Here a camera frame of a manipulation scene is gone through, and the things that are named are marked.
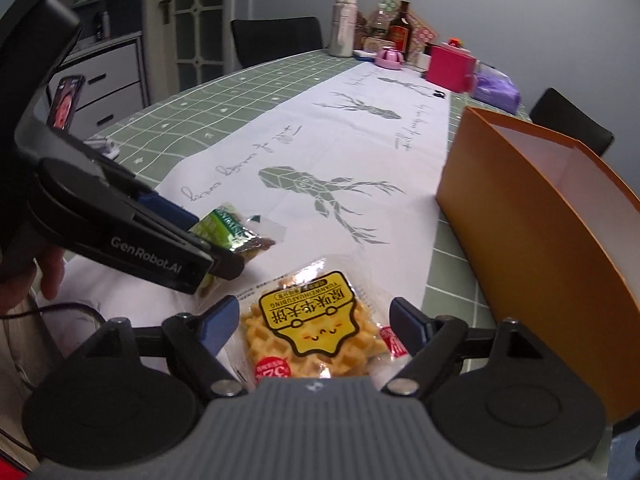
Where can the green snack packet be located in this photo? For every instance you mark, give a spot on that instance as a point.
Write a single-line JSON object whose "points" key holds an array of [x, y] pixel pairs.
{"points": [[246, 236]]}

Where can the clear plastic water bottle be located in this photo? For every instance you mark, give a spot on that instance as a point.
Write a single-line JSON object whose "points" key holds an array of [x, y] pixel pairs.
{"points": [[379, 22]]}

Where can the pink round container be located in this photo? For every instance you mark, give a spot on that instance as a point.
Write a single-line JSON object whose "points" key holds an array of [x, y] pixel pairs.
{"points": [[389, 58]]}

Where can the purple tissue pack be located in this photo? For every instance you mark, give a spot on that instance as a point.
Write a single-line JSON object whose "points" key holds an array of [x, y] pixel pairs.
{"points": [[493, 87]]}

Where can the person hand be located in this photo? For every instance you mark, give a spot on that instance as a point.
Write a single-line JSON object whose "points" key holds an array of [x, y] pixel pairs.
{"points": [[51, 266]]}

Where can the smartphone with lit screen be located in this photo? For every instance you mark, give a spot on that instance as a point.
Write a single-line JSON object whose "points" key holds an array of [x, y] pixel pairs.
{"points": [[65, 101]]}

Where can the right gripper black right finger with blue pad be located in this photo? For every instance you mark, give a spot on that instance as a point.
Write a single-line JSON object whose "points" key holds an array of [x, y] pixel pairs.
{"points": [[437, 346]]}

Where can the black chair right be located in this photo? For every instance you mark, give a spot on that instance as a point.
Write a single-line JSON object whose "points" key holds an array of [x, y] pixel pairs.
{"points": [[555, 112]]}

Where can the white pink tumbler bottle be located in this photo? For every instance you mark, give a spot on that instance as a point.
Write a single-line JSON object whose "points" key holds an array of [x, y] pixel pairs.
{"points": [[342, 34]]}

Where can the dark brown liquor bottle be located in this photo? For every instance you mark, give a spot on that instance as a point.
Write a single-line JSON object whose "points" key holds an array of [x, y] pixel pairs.
{"points": [[400, 30]]}

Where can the black chair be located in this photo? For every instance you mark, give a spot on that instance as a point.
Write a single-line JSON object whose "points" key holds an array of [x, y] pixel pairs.
{"points": [[555, 112], [262, 41]]}

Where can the orange white cardboard box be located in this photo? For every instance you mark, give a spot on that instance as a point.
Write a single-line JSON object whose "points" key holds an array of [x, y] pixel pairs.
{"points": [[552, 235]]}

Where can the black chair far left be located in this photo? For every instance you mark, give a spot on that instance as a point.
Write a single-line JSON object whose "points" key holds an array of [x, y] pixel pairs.
{"points": [[262, 41]]}

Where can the white drawer cabinet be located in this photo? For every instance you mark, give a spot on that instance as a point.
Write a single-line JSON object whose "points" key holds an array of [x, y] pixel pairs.
{"points": [[115, 83]]}

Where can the yellow label waffle pack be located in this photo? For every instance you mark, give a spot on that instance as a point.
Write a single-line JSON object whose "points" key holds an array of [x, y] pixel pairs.
{"points": [[326, 319]]}

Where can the red tissue box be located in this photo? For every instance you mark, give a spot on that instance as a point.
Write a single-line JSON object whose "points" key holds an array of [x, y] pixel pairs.
{"points": [[451, 68]]}

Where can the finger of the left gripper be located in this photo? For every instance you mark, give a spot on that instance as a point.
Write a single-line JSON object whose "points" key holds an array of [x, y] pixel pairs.
{"points": [[169, 211], [223, 264]]}

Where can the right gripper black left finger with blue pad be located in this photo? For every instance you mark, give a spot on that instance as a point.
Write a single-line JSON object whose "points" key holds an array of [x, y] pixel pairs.
{"points": [[190, 343]]}

